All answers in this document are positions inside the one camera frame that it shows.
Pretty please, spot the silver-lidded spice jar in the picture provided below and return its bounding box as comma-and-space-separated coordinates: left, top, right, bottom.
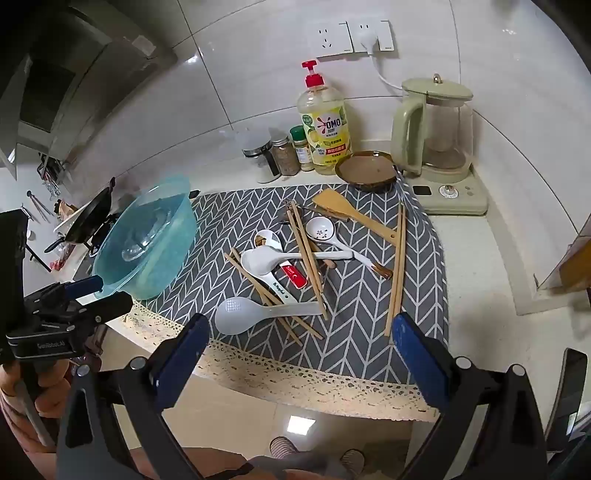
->
269, 137, 301, 177

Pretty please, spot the set of wooden chopsticks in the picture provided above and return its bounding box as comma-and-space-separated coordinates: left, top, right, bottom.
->
224, 199, 407, 348

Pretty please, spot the empty white wall socket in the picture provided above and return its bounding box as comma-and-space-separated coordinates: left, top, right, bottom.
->
316, 21, 354, 59

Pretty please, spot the white power cable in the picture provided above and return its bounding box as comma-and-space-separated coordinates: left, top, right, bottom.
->
369, 50, 408, 89

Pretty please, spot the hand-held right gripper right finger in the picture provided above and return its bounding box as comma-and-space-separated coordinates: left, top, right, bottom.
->
392, 312, 562, 480

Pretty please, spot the green kettle base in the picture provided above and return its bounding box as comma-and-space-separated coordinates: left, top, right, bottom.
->
401, 165, 489, 216

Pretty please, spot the cardboard box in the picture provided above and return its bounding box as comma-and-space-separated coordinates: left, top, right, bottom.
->
537, 216, 591, 292

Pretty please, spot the teal transparent plastic basin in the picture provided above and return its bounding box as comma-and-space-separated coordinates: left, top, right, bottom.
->
92, 174, 201, 300

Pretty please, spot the person's striped slipper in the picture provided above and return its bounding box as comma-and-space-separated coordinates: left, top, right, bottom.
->
340, 449, 366, 476
270, 436, 297, 460

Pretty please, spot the white spoon with yellow print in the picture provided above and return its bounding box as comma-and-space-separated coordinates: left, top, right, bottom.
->
253, 229, 297, 305

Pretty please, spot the white power plug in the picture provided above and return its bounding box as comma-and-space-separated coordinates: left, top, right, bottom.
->
357, 25, 382, 53

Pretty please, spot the white plastic rice paddle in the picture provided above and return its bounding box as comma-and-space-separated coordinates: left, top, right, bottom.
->
215, 296, 327, 335

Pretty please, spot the plain white ceramic soup spoon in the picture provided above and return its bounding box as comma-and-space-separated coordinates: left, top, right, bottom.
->
240, 246, 355, 279

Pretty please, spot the black frying pan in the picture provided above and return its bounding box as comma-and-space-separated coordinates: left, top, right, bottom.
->
45, 179, 116, 254

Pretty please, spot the glass salt jar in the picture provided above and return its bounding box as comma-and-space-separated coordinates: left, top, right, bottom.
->
235, 127, 282, 184

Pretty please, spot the person's left hand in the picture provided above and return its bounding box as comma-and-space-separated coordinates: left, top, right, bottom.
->
0, 361, 71, 418

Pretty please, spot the wooden spatula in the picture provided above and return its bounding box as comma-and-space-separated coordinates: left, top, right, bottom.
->
312, 187, 399, 246

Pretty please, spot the grey chevron lace-edged mat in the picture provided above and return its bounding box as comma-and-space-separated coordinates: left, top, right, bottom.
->
122, 178, 451, 423

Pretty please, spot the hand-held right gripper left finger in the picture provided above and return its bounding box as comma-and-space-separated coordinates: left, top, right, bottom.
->
55, 313, 212, 480

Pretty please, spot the black flat device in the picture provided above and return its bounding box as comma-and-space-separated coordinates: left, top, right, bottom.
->
544, 348, 590, 454

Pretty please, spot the steel range hood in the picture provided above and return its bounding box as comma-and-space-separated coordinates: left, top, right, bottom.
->
0, 0, 179, 182

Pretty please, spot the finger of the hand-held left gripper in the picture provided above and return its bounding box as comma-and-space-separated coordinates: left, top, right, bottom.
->
46, 275, 104, 298
76, 292, 134, 325

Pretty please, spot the green-lidded spice jar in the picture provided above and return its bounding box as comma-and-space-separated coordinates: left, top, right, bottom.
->
290, 126, 316, 172

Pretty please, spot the printed spoon with red handle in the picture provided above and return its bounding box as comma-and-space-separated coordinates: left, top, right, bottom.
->
277, 259, 308, 291

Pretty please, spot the white wall socket with plug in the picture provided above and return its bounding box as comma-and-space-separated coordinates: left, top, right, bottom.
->
347, 19, 396, 53

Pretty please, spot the white spoon with floral print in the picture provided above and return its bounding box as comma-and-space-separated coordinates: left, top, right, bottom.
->
305, 217, 393, 280

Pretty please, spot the yellow dish soap pump bottle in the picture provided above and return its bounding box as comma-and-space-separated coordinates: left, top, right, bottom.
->
297, 60, 353, 176

